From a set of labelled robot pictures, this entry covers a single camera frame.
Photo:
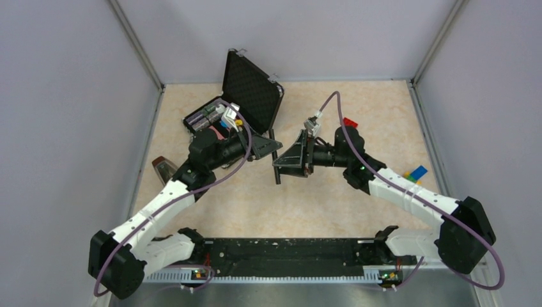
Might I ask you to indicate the red toy brick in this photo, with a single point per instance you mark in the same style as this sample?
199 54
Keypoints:
350 123

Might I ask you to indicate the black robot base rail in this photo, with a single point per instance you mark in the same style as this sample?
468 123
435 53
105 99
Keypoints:
288 261

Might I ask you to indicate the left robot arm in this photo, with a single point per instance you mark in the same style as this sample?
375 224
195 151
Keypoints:
122 258

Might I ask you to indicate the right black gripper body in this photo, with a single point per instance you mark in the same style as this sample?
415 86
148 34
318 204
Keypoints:
310 154

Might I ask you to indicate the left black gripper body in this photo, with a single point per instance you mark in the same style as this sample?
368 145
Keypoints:
240 145

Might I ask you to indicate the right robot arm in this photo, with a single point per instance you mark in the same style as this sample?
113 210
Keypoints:
459 235

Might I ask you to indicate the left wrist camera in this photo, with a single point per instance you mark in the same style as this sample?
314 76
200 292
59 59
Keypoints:
228 118

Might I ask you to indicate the black poker chip case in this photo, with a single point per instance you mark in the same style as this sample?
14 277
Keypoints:
258 95

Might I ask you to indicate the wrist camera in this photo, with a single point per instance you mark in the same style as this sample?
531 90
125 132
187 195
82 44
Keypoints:
228 118
312 126

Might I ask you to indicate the brown leather pouch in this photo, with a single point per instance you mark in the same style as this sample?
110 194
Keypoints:
164 168

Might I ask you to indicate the black remote control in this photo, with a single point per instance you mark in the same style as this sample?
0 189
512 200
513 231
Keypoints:
277 175

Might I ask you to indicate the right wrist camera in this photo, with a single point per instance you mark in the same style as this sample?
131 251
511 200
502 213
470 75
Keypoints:
312 126

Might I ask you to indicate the toy brick train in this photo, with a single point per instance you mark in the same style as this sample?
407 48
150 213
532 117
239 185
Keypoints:
416 174

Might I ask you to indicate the pink playing card deck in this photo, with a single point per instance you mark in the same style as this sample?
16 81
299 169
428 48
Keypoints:
219 135

